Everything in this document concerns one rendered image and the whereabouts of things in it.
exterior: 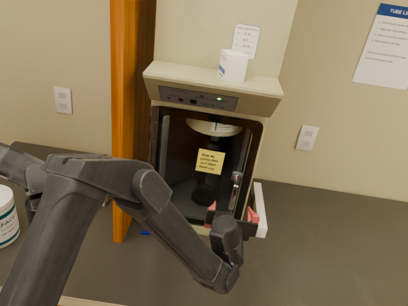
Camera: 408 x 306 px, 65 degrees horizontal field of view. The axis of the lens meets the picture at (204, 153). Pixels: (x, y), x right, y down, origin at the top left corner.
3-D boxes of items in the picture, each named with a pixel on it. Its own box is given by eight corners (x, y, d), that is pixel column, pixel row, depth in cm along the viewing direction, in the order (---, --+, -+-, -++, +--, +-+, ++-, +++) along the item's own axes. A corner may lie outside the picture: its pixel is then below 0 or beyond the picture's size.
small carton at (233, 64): (217, 73, 78) (221, 48, 75) (237, 75, 79) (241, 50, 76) (223, 81, 74) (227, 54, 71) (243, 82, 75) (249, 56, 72)
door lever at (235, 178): (235, 200, 100) (226, 198, 100) (240, 175, 96) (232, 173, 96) (235, 211, 96) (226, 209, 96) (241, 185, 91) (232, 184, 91)
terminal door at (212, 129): (147, 215, 108) (153, 104, 88) (237, 230, 107) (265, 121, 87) (146, 217, 107) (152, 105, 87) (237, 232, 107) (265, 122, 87)
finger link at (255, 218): (233, 195, 91) (233, 218, 83) (258, 200, 91) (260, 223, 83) (229, 214, 95) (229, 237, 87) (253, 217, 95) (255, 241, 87)
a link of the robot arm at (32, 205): (20, 192, 64) (27, 210, 60) (57, 184, 68) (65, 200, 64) (25, 219, 67) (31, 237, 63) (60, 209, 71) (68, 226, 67)
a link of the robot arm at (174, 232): (80, 180, 47) (132, 193, 41) (102, 150, 50) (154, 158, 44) (196, 286, 76) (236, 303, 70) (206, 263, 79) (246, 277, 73)
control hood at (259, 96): (150, 96, 87) (152, 59, 82) (269, 115, 87) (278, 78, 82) (139, 113, 77) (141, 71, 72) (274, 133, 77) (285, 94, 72)
